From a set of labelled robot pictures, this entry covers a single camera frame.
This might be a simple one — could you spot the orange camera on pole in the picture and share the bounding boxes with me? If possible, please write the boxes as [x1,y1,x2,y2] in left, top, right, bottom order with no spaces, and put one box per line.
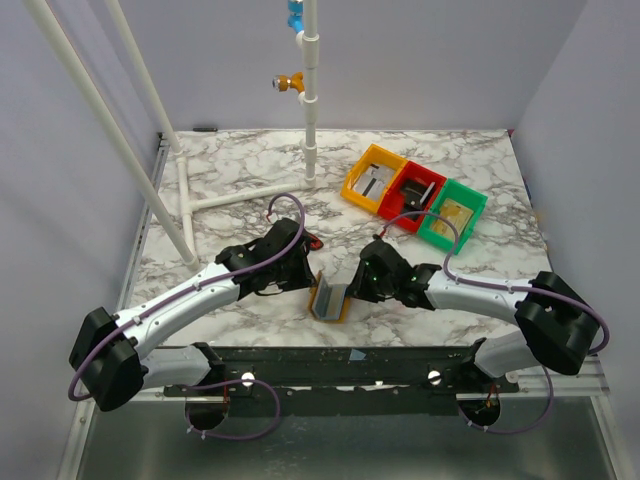
[272,72,305,93]

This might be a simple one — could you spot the white PVC pipe frame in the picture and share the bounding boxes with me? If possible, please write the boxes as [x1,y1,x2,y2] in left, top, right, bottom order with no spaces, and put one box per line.
[24,1,320,271]

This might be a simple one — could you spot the yellow plastic bin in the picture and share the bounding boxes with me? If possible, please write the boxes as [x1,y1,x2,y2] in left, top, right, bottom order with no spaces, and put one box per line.
[341,144,408,213]

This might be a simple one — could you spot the green plastic bin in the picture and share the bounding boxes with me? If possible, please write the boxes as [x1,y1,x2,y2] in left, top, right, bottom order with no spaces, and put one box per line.
[417,179,488,254]

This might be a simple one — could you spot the red black utility knife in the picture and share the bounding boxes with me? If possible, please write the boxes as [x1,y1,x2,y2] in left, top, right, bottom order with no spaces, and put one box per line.
[304,232,324,251]

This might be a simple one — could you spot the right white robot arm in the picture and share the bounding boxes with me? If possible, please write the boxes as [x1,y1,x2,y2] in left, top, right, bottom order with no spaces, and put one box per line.
[347,239,600,378]

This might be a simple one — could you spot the mustard yellow card holder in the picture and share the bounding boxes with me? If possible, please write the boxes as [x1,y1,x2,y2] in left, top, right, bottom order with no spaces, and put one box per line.
[308,271,350,323]

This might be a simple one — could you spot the black items in red bin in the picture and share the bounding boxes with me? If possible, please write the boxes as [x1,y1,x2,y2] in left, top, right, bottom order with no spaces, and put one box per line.
[400,179,436,213]

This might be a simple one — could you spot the gold cards in green bin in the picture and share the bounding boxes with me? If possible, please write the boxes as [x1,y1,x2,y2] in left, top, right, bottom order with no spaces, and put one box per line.
[431,198,473,241]

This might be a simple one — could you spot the cards in yellow bin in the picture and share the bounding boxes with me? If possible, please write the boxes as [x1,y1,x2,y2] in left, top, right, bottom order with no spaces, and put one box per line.
[352,164,395,201]

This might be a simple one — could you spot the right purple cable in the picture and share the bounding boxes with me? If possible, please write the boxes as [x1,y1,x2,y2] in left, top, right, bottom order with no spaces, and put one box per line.
[377,209,611,436]

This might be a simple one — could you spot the red plastic bin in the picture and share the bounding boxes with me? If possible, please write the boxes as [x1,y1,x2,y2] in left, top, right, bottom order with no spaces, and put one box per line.
[377,161,447,220]

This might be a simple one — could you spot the black mounting rail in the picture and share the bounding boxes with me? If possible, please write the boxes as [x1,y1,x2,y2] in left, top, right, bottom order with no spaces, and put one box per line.
[99,344,521,416]

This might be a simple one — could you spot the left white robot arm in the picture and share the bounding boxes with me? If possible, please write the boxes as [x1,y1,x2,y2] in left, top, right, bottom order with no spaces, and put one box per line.
[69,218,315,412]

